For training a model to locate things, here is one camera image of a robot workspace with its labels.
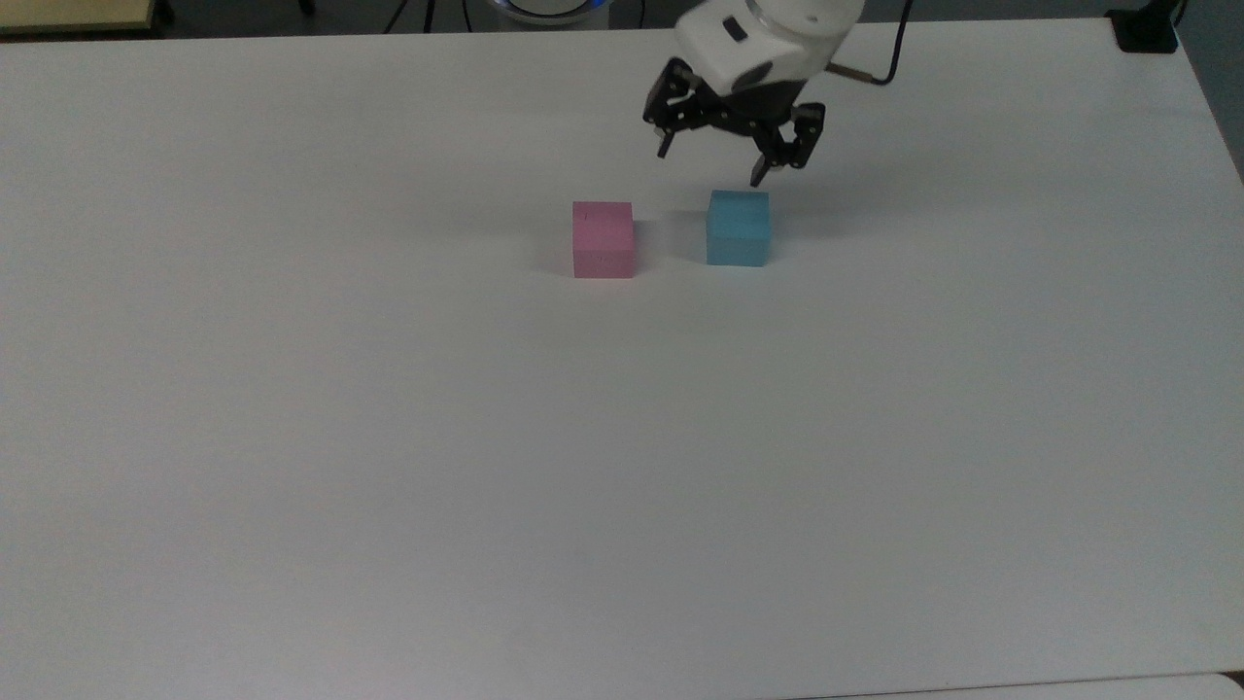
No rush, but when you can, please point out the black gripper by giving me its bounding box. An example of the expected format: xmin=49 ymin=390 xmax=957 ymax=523
xmin=641 ymin=57 xmax=828 ymax=190

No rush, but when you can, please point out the blue cube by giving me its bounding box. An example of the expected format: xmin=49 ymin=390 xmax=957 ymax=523
xmin=706 ymin=189 xmax=774 ymax=268

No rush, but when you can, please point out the pink cube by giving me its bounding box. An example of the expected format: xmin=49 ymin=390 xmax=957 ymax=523
xmin=571 ymin=200 xmax=636 ymax=280

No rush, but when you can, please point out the black table clamp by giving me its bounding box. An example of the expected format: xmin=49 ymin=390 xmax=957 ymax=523
xmin=1107 ymin=6 xmax=1181 ymax=54

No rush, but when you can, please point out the yellow side table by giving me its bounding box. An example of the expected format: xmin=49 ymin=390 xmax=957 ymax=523
xmin=0 ymin=0 xmax=158 ymax=38

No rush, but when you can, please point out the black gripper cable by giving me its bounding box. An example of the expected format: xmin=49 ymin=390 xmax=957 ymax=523
xmin=825 ymin=0 xmax=915 ymax=88

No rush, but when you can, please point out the white robot base, blue ring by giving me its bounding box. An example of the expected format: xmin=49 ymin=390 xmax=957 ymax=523
xmin=489 ymin=0 xmax=615 ymax=27

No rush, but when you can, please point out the black floor cable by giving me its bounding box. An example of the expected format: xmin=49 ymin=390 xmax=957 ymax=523
xmin=382 ymin=0 xmax=469 ymax=34

